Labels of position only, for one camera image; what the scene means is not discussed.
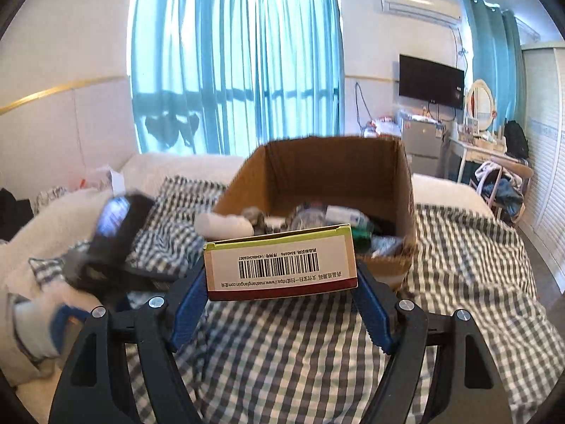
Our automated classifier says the white plastic bag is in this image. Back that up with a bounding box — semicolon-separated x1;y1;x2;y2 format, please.
79;165;129;197

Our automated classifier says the blue curtain beside wardrobe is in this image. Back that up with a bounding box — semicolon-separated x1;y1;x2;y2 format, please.
461;0;530;124

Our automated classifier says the wide blue curtain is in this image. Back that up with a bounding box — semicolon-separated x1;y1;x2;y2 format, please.
130;0;259;155

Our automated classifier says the oval white vanity mirror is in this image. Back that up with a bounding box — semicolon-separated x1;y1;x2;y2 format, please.
465;79;495;132

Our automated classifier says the white dressing table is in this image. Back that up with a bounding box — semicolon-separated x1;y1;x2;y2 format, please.
448;135;504;184

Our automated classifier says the blue plastic packet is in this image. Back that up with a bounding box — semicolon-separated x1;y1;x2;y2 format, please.
371;235;404;258

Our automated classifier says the person's left hand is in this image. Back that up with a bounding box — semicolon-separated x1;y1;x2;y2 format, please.
9;285;104;363

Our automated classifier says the long medicine carton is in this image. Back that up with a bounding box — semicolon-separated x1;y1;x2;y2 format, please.
203;223;358;303

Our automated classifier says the black backpack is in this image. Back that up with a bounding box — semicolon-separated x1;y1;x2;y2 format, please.
503;120;529;160

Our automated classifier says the grey white checkered cloth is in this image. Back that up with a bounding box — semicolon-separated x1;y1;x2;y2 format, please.
29;176;541;424

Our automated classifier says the white sliding door wardrobe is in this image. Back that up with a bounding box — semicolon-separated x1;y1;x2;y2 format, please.
521;42;565;257

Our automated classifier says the white air conditioner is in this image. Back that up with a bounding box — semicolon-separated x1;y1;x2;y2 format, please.
380;0;463;23

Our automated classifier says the black wall television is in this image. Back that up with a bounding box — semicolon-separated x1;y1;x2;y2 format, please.
398;54;465;109

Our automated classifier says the brown cardboard box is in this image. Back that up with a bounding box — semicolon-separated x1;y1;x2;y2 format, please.
212;135;418;294

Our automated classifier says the pile of red white packages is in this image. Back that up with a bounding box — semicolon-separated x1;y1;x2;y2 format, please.
362;117;402;139

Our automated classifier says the white green carton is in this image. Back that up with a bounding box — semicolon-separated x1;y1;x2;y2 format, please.
326;205;375;248

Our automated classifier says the wooden chair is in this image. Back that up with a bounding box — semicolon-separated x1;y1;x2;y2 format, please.
470;154;535;217

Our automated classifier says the narrow blue curtain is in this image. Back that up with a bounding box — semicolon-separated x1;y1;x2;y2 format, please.
254;0;345;137

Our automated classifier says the clear plastic packet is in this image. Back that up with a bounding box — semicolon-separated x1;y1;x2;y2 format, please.
289;203;329;230

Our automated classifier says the black wall cable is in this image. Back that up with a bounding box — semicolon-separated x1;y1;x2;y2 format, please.
354;82;375;125

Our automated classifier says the pile of clothes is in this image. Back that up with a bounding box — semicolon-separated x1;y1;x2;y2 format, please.
474;161;526;213

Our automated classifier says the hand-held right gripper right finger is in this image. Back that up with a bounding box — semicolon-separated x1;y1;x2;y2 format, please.
353;260;515;424

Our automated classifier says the black cloth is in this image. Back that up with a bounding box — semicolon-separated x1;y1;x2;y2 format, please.
0;188;35;243

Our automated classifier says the silver mini fridge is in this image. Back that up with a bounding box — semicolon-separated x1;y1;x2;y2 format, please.
399;117;444;177

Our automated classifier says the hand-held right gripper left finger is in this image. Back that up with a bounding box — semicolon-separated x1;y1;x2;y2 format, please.
49;269;208;424

